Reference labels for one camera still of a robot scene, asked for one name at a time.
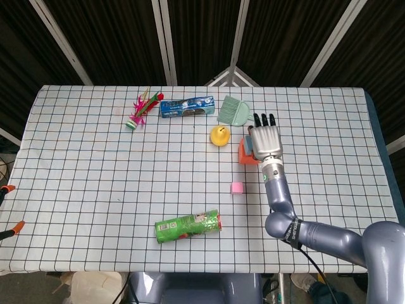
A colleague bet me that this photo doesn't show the green chips can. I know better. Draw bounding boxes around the green chips can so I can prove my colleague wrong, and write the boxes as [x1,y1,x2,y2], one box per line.
[154,209,223,244]

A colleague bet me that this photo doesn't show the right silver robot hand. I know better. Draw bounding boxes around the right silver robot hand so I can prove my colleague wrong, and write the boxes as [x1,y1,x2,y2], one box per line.
[247,112,284,161]

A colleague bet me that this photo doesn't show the blue foam block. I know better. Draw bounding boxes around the blue foam block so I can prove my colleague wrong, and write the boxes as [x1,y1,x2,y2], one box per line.
[242,134,256,152]

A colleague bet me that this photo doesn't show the large orange foam block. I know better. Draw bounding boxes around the large orange foam block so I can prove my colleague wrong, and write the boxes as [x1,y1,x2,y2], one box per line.
[238,138,263,165]

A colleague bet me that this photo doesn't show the dark blue trouser leg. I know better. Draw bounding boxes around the dark blue trouser leg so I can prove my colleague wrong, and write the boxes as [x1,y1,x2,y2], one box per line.
[308,278,349,304]

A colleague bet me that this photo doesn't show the grey-blue robot torso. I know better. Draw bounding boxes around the grey-blue robot torso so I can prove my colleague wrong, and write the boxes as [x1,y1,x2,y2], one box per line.
[128,272,263,304]

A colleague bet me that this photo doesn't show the mint green hand brush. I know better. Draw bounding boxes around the mint green hand brush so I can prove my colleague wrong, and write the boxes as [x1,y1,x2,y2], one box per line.
[216,95,256,127]

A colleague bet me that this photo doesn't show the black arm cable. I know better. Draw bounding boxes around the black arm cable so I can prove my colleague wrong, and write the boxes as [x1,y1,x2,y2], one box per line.
[299,246,337,304]

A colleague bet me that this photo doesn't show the white shoe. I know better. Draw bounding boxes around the white shoe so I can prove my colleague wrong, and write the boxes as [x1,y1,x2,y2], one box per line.
[290,272,317,293]

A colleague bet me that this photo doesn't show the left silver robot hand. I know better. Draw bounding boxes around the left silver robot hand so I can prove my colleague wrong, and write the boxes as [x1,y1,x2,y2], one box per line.
[0,184,25,241]

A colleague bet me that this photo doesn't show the dark folding screen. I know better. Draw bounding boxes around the dark folding screen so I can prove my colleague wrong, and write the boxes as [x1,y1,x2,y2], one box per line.
[0,0,405,156]

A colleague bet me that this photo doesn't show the white checkered tablecloth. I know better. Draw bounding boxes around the white checkered tablecloth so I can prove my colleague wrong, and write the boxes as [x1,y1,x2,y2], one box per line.
[0,84,400,276]

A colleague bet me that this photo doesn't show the pink feather shuttlecock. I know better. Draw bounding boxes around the pink feather shuttlecock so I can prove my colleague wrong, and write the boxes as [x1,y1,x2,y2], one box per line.
[125,89,165,130]

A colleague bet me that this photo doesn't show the black printed arm strap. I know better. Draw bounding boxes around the black printed arm strap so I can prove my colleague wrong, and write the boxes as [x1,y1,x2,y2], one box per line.
[283,217,302,250]

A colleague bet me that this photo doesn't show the blue cookie box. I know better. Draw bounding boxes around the blue cookie box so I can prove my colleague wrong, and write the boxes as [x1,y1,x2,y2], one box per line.
[159,96,217,118]

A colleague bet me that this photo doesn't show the yellow toy pear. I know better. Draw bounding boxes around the yellow toy pear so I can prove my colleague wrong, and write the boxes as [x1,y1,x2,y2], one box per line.
[210,125,232,147]

